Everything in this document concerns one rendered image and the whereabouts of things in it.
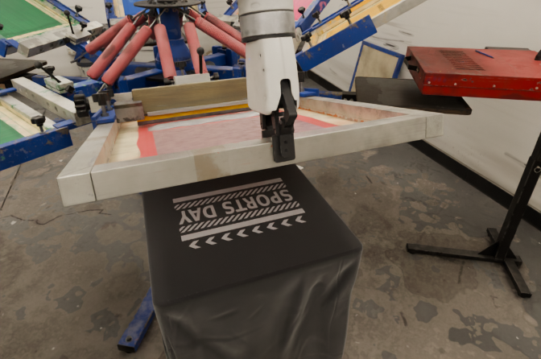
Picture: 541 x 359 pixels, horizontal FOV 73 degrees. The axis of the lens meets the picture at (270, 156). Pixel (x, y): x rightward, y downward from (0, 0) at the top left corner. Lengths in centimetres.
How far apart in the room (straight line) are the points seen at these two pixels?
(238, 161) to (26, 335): 175
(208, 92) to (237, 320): 61
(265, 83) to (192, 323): 52
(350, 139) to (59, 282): 195
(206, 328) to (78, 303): 137
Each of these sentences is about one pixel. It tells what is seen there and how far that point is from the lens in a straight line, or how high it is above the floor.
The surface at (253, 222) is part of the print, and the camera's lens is 88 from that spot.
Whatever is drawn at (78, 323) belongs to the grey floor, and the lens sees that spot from 208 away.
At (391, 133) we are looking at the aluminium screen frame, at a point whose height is 126.
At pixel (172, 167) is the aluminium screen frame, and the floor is 126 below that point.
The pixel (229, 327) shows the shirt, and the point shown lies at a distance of 85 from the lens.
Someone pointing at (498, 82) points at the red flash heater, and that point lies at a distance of 164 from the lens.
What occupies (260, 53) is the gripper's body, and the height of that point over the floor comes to 140.
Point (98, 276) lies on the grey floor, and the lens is 225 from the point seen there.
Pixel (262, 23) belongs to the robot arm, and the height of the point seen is 143.
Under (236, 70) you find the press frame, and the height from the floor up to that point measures 103.
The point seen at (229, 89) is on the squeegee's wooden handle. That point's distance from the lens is 109.
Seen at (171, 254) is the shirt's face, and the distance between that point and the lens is 83.
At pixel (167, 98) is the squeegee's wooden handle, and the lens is 107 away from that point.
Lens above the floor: 151
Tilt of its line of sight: 29 degrees down
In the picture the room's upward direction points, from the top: straight up
